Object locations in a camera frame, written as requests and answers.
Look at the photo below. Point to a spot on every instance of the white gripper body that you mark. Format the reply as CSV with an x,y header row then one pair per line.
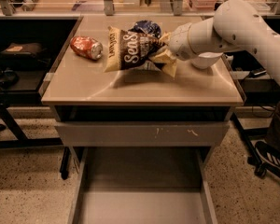
x,y
179,42

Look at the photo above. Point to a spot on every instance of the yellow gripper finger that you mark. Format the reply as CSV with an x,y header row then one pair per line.
x,y
165,38
165,61

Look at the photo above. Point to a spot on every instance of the brown sea salt chip bag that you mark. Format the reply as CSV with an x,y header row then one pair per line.
x,y
128,49

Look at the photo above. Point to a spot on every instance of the crumpled blue chip bag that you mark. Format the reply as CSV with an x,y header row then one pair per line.
x,y
147,27

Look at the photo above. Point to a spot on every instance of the grey drawer cabinet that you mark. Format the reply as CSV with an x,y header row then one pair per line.
x,y
137,108

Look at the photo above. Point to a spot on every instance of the open grey middle drawer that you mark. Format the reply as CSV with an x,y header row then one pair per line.
x,y
142,185

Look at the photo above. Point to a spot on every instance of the white ceramic bowl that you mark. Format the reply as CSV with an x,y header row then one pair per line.
x,y
205,60

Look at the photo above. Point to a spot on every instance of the crushed red soda can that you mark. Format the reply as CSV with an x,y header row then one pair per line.
x,y
86,47

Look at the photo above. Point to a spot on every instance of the black power adapter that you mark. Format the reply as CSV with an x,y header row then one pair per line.
x,y
257,72

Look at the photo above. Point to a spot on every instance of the black sneaker with white stripes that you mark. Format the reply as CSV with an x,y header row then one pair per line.
x,y
268,154

